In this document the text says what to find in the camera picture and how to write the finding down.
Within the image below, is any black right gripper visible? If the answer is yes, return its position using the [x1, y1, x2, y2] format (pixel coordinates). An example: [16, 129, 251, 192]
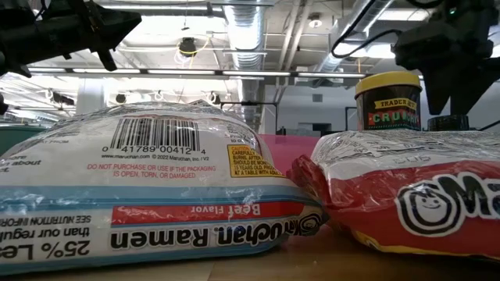
[392, 19, 500, 116]

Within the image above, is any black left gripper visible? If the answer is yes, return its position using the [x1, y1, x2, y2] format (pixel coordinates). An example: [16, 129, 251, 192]
[0, 0, 142, 78]

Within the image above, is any black lid jar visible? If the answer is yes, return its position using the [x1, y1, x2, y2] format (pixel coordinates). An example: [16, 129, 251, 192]
[427, 115, 470, 132]

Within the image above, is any yellow lid jar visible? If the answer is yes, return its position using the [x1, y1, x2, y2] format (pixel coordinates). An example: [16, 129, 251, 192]
[354, 71, 423, 132]

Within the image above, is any long light strip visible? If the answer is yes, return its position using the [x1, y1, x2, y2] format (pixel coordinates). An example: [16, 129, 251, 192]
[27, 67, 370, 80]

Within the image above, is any red ramen packet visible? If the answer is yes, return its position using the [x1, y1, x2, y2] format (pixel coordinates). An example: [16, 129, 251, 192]
[286, 128, 500, 262]

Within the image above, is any teal plastic tray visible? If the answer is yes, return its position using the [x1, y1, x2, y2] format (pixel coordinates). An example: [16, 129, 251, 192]
[0, 123, 51, 156]

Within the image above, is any blue white ramen packet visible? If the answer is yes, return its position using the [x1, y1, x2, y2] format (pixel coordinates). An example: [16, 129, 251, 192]
[0, 99, 330, 276]

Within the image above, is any red plastic tray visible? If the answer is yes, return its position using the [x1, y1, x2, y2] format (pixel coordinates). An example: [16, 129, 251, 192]
[257, 133, 322, 176]

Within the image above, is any black ceiling camera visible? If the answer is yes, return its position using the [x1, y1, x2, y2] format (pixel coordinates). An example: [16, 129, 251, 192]
[178, 36, 198, 58]

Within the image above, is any black metal rig frame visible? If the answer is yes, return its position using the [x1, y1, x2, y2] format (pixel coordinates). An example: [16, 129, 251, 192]
[218, 100, 280, 134]
[345, 105, 357, 132]

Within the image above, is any silver ventilation duct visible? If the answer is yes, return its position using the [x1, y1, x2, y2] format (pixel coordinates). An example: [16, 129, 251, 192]
[223, 0, 267, 133]

